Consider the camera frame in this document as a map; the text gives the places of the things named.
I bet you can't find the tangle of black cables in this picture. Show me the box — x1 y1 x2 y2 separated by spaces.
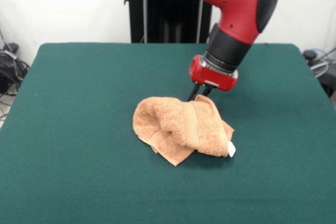
0 24 31 120
303 48 336 99

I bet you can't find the black upright stand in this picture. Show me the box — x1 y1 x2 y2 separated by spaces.
123 0 213 44

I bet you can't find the dark green table cloth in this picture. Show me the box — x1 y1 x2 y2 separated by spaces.
0 42 336 224

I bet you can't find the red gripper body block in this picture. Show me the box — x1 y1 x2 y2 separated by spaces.
189 55 239 92

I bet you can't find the orange terry towel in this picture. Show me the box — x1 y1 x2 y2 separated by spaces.
132 94 236 167

